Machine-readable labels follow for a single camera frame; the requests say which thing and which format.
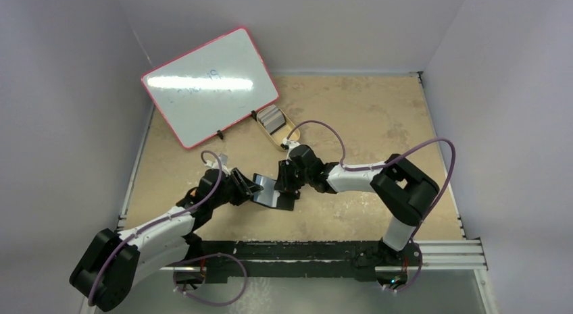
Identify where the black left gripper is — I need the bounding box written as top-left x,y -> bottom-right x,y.
210,169 -> 262,209

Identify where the black card holder wallet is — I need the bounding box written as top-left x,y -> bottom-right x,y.
251,174 -> 298,211

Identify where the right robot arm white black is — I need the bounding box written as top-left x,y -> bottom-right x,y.
274,142 -> 440,265

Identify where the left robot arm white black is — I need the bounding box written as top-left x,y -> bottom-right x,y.
69,168 -> 263,312

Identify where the beige oval card tray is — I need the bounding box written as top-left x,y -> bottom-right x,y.
251,105 -> 296,151

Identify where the grey card stack in tray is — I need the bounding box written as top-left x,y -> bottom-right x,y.
257,105 -> 286,134

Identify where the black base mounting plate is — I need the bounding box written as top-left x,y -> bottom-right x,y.
183,240 -> 422,286

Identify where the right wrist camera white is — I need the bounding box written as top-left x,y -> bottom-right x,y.
280,139 -> 300,151

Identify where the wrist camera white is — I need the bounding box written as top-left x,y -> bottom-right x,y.
280,139 -> 300,151
212,153 -> 230,175

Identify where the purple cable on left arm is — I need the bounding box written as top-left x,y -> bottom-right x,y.
87,150 -> 225,307

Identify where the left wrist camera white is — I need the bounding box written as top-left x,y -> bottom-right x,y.
212,153 -> 230,175

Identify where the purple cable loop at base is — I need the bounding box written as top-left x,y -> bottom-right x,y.
172,253 -> 249,307

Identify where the white board with pink frame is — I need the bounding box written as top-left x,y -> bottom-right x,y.
141,27 -> 279,149

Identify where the purple cable at right base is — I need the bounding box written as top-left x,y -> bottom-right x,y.
380,244 -> 428,295

